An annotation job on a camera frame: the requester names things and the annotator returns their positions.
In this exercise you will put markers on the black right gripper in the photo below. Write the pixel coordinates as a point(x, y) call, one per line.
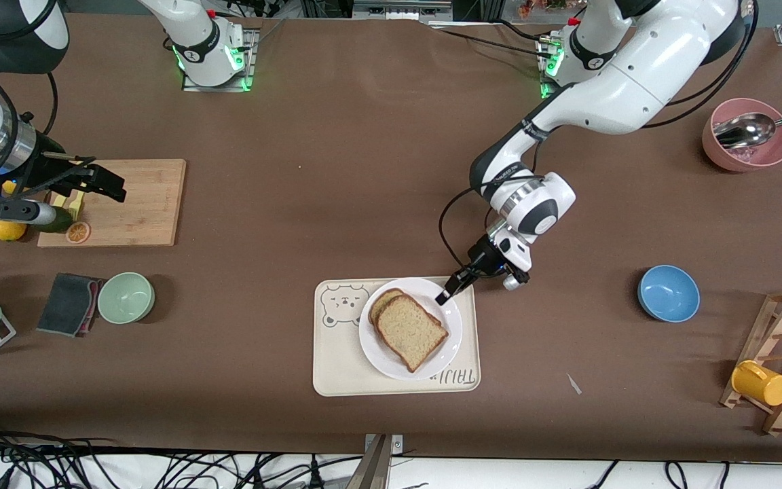
point(47, 168)

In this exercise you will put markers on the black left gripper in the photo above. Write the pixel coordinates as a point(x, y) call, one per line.
point(480, 260)

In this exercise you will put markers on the brown crust bread slice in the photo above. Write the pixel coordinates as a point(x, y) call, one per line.
point(379, 303)
point(411, 333)

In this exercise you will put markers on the round white plate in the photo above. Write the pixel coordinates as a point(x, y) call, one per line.
point(377, 353)

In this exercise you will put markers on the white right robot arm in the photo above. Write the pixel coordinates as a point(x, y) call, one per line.
point(204, 51)

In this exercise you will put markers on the dark green avocado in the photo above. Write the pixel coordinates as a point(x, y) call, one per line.
point(65, 223)

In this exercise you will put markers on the halved orange toy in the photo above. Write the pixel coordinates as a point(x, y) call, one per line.
point(79, 233)

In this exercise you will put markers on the wooden cutting board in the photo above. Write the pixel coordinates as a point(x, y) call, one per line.
point(146, 204)

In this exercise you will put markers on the round orange-yellow fruit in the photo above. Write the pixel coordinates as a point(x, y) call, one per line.
point(7, 232)

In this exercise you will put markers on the mint green bowl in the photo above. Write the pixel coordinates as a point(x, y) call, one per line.
point(126, 297)

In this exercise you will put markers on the folded grey cloth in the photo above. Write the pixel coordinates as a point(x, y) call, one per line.
point(65, 305)

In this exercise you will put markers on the small white paper scrap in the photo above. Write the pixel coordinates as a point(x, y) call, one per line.
point(573, 384)

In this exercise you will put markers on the cream bear print tray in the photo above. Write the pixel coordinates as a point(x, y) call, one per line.
point(337, 367)

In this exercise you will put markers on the blue bowl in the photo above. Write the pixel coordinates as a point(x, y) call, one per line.
point(669, 293)

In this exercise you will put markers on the grey metal box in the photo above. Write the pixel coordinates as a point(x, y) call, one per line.
point(398, 10)

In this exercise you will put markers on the pink bowl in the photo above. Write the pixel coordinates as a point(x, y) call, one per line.
point(717, 156)

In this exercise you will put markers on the yellow mug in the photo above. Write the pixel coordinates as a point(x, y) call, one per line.
point(764, 387)

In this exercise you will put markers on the large metal spoon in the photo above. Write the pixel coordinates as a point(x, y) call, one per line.
point(744, 129)

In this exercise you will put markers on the wooden mug rack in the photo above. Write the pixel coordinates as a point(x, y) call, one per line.
point(776, 421)

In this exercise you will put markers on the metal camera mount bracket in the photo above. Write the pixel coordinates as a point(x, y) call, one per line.
point(377, 468)

